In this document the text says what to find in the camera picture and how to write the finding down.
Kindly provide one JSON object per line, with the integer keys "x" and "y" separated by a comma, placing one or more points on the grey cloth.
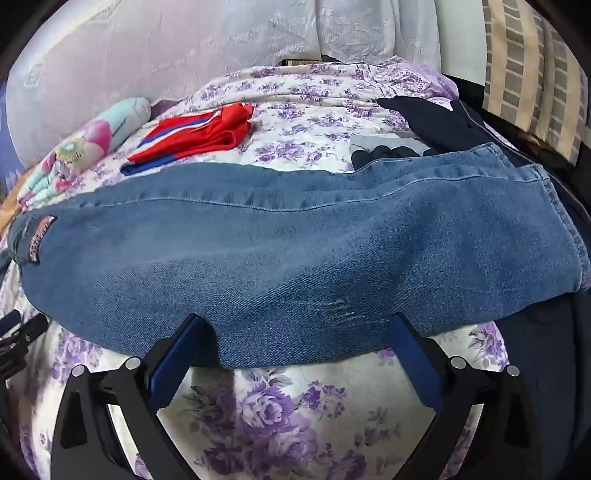
{"x": 383, "y": 141}

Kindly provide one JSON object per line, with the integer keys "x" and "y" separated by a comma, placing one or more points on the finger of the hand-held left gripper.
{"x": 16, "y": 339}

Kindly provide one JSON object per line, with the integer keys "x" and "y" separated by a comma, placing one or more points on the beige grey striped curtain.
{"x": 531, "y": 69}

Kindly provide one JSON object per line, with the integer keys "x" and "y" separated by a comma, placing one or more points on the orange cloth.
{"x": 8, "y": 212}

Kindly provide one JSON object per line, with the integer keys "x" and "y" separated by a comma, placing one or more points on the blue denim pants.
{"x": 277, "y": 254}

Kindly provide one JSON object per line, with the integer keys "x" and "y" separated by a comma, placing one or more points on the small dark cloth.
{"x": 374, "y": 157}

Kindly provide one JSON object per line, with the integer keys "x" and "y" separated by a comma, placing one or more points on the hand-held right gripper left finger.
{"x": 171, "y": 364}

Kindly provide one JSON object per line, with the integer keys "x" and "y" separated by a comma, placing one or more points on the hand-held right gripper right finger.
{"x": 415, "y": 364}

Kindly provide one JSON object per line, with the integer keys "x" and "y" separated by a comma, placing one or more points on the folded red striped shorts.
{"x": 198, "y": 134}

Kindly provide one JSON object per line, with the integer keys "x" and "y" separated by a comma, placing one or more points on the folded colourful floral blanket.
{"x": 83, "y": 152}

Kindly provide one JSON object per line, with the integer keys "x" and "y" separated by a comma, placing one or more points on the navy garment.
{"x": 438, "y": 124}

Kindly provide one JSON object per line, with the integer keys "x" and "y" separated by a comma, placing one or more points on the purple floral bedsheet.
{"x": 295, "y": 124}

